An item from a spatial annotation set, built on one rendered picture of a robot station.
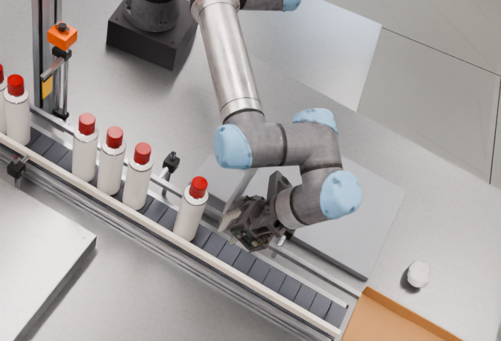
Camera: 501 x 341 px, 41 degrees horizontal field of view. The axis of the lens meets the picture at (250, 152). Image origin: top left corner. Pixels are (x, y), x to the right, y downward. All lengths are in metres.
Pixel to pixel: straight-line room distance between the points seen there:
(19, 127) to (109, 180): 0.23
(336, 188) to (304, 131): 0.11
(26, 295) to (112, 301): 0.18
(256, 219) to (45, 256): 0.46
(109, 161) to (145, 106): 0.38
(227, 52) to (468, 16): 2.89
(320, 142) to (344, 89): 0.84
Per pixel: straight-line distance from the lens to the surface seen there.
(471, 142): 3.32
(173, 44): 1.83
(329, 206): 1.13
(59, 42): 1.42
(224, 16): 1.27
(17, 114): 1.53
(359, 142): 1.88
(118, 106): 1.77
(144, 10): 1.82
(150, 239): 1.51
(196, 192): 1.35
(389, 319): 1.63
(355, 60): 2.10
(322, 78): 2.00
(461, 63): 3.68
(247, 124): 1.13
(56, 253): 1.48
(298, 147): 1.14
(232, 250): 1.52
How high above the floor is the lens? 2.19
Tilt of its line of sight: 51 degrees down
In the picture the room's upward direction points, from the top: 22 degrees clockwise
